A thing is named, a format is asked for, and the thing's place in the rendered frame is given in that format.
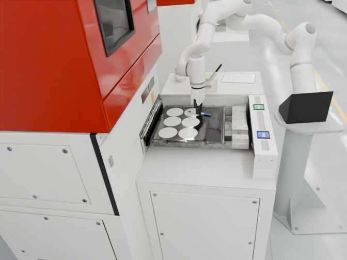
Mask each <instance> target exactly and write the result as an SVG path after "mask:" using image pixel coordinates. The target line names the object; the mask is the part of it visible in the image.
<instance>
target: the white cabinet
mask: <svg viewBox="0 0 347 260"><path fill-rule="evenodd" d="M136 186H137V190H138V194H139V199H140V203H141V208H142V211H143V216H144V220H145V224H146V229H147V233H148V237H149V242H150V247H151V251H152V255H153V260H265V254H266V247H267V241H268V237H269V231H270V225H271V219H272V212H273V206H274V200H275V194H276V191H275V190H259V189H243V188H227V187H210V186H194V185H178V184H162V183H145V182H136Z"/></svg>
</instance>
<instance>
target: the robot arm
mask: <svg viewBox="0 0 347 260"><path fill-rule="evenodd" d="M252 5H253V2H252V0H225V1H222V2H218V3H212V4H208V5H207V6H206V7H205V9H204V11H203V14H202V17H201V21H200V25H199V29H198V34H197V38H196V41H195V42H194V43H192V44H190V45H189V46H187V47H186V48H185V49H184V50H183V51H182V52H181V54H180V56H179V59H178V62H177V66H176V73H177V74H178V75H179V76H187V77H189V78H190V86H191V105H193V104H194V108H195V109H196V114H198V115H201V113H202V102H203V100H204V98H205V92H204V87H205V85H206V75H205V57H204V56H203V55H198V54H200V53H204V52H207V51H209V50H210V48H211V45H212V41H213V37H214V33H215V29H216V24H217V21H220V20H222V19H224V18H225V23H226V25H227V27H229V28H230V29H232V30H237V31H242V30H252V31H256V32H258V33H260V34H262V35H265V36H266V37H268V38H270V39H271V40H272V41H273V42H274V43H275V44H276V46H277V47H278V48H279V49H280V51H281V52H283V53H284V54H286V55H292V56H291V58H290V61H289V67H290V74H291V80H292V88H293V94H298V93H313V92H322V91H318V90H317V87H316V81H315V77H314V71H313V65H312V59H311V56H312V52H313V50H314V47H315V44H316V41H317V30H316V28H315V26H314V25H313V24H311V23H309V22H304V23H301V24H300V25H298V26H296V27H295V28H294V29H293V30H292V31H291V32H290V33H288V34H285V33H284V32H283V31H282V30H281V25H280V23H279V22H278V21H276V20H275V19H273V18H271V17H269V16H267V15H265V14H256V15H247V14H248V13H249V12H250V10H251V8H252Z"/></svg>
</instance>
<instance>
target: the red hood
mask: <svg viewBox="0 0 347 260"><path fill-rule="evenodd" d="M161 54H162V43H161V34H160V26H159V16H158V11H157V2H156V0H0V131H34V132H73V133H104V134H109V133H110V132H111V131H112V129H113V127H114V126H115V124H116V123H117V121H118V120H119V118H120V117H121V115H122V114H123V112H124V111H125V109H126V108H127V106H128V104H129V103H130V101H131V100H132V98H133V97H134V95H135V94H136V92H137V90H138V89H139V88H140V86H141V85H142V83H143V82H144V80H145V78H146V77H147V75H148V74H149V72H150V71H151V69H152V68H153V66H154V65H155V63H156V62H157V60H158V59H159V57H160V55H161Z"/></svg>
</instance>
